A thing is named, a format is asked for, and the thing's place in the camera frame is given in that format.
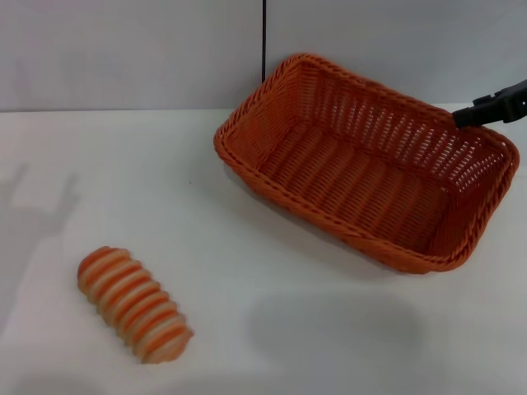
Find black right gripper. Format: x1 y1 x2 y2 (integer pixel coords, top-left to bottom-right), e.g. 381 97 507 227
451 77 527 129

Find orange woven plastic basket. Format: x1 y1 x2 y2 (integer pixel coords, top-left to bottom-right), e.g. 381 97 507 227
212 52 520 273

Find orange striped toy bread loaf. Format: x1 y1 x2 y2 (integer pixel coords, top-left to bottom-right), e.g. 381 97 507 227
77 245 194 365

